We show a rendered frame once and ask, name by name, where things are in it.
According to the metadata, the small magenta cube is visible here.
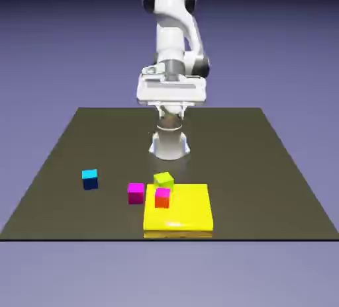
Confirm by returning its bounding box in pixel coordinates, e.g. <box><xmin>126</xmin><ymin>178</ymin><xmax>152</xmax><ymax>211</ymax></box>
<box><xmin>127</xmin><ymin>183</ymin><xmax>146</xmax><ymax>205</ymax></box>

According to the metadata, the large yellow box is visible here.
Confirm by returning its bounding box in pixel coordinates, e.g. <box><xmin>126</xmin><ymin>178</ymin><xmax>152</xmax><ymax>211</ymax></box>
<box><xmin>142</xmin><ymin>183</ymin><xmax>215</xmax><ymax>240</ymax></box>

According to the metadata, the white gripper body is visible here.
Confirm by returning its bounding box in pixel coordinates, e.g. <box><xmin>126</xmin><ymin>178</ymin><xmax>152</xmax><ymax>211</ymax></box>
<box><xmin>136</xmin><ymin>73</ymin><xmax>207</xmax><ymax>107</ymax></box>

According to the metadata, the small pink and red cube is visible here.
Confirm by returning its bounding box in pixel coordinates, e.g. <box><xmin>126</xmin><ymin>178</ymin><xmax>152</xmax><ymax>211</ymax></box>
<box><xmin>154</xmin><ymin>187</ymin><xmax>171</xmax><ymax>209</ymax></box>

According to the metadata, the small cyan cube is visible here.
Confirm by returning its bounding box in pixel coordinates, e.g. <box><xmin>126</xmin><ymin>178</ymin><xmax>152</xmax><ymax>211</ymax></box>
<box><xmin>81</xmin><ymin>169</ymin><xmax>99</xmax><ymax>191</ymax></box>

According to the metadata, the small lime green cube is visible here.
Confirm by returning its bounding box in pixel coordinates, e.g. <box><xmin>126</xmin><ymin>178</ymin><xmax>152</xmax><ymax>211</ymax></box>
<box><xmin>153</xmin><ymin>171</ymin><xmax>175</xmax><ymax>192</ymax></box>

